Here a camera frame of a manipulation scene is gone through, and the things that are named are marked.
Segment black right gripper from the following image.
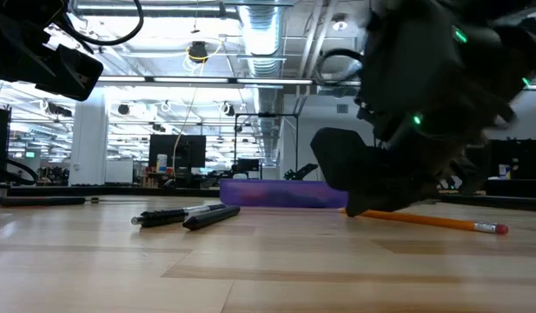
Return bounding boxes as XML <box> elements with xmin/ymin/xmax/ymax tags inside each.
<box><xmin>346</xmin><ymin>112</ymin><xmax>512</xmax><ymax>217</ymax></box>

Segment orange pencil with red eraser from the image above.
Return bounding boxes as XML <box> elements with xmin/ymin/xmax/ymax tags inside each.
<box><xmin>339</xmin><ymin>207</ymin><xmax>510</xmax><ymax>236</ymax></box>

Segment clear pen with black grip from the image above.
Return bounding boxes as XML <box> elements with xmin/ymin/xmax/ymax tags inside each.
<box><xmin>130</xmin><ymin>203</ymin><xmax>228</xmax><ymax>229</ymax></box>

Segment purple plastic pencil box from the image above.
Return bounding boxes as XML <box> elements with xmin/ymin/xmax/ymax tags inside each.
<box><xmin>218</xmin><ymin>177</ymin><xmax>349</xmax><ymax>209</ymax></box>

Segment white building pillar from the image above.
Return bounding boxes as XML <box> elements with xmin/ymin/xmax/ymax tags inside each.
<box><xmin>69</xmin><ymin>89</ymin><xmax>109</xmax><ymax>187</ymax></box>

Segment small black monitor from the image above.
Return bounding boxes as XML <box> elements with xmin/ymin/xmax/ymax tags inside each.
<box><xmin>236</xmin><ymin>157</ymin><xmax>261</xmax><ymax>173</ymax></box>

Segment black cabinet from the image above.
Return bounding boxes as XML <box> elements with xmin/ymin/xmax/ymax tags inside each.
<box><xmin>484</xmin><ymin>137</ymin><xmax>536</xmax><ymax>199</ymax></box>

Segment white cabinet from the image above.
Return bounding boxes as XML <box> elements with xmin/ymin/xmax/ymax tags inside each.
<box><xmin>104</xmin><ymin>158</ymin><xmax>135</xmax><ymax>185</ymax></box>

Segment long ceiling light bar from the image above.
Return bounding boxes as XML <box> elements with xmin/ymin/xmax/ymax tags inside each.
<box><xmin>96</xmin><ymin>75</ymin><xmax>315</xmax><ymax>87</ymax></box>

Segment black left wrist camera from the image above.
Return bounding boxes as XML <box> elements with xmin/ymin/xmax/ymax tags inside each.
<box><xmin>34</xmin><ymin>43</ymin><xmax>105</xmax><ymax>103</ymax></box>

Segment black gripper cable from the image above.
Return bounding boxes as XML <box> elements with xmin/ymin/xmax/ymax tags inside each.
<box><xmin>54</xmin><ymin>0</ymin><xmax>145</xmax><ymax>47</ymax></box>

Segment black tubular stand frame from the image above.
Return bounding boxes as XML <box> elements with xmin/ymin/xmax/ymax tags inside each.
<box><xmin>233</xmin><ymin>111</ymin><xmax>301</xmax><ymax>180</ymax></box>

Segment black aluminium table frame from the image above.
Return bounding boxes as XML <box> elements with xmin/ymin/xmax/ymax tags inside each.
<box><xmin>0</xmin><ymin>184</ymin><xmax>536</xmax><ymax>214</ymax></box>

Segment black ceiling-hung camera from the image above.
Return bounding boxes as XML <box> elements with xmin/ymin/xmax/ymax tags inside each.
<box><xmin>187</xmin><ymin>40</ymin><xmax>211</xmax><ymax>65</ymax></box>

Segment silver ceiling duct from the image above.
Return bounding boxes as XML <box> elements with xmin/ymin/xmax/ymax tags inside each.
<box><xmin>237</xmin><ymin>0</ymin><xmax>287</xmax><ymax>169</ymax></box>

